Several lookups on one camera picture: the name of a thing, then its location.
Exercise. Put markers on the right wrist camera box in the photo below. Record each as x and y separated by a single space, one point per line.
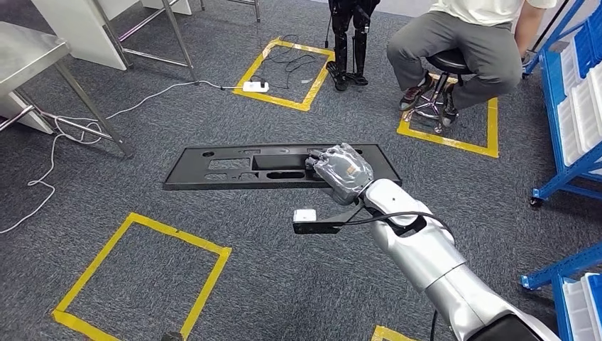
310 228

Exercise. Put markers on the white plastic crate stack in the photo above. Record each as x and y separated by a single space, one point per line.
583 117

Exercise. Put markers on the blue metal shelf rack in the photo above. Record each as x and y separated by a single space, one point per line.
564 268
550 117

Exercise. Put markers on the black plastic panel part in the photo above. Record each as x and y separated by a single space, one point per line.
188 171

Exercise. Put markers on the white partition panel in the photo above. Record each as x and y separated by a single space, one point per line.
80 28
14 101

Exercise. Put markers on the black humanoid robot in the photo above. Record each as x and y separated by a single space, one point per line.
359 42

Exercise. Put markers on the person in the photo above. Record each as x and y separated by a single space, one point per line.
470 47

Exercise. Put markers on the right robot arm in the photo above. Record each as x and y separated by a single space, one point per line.
423 254

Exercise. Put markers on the black round stool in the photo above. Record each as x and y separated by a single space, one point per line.
447 61

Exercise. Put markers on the yellow floor tape square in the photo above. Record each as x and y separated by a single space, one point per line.
447 142
385 334
178 233
277 102

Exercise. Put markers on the white power strip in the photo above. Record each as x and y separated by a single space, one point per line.
256 86

